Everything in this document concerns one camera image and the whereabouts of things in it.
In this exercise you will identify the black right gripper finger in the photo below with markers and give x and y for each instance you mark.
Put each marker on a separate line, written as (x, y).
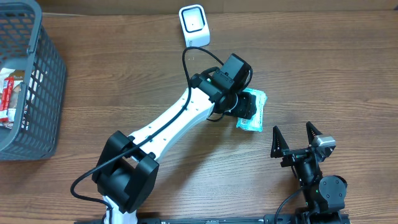
(279, 145)
(312, 131)

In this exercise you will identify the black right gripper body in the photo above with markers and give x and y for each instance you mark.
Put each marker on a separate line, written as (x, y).
(298, 153)

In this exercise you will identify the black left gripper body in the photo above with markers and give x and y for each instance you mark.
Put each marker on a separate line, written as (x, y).
(247, 107)

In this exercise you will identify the mint green wipes pack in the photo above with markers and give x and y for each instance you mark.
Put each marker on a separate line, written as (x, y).
(255, 123)

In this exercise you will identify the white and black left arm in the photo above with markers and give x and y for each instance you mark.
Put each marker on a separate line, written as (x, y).
(128, 165)

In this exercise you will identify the white barcode scanner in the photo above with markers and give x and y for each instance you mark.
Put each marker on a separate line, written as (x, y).
(194, 25)

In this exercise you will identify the brown snack packets in basket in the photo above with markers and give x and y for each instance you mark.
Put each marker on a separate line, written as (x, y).
(18, 76)

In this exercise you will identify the grey plastic mesh basket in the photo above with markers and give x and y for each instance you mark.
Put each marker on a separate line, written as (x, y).
(25, 46)

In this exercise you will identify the red snack packet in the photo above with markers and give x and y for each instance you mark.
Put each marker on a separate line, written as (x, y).
(6, 96)

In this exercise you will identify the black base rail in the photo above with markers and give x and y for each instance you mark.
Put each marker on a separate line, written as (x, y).
(266, 219)

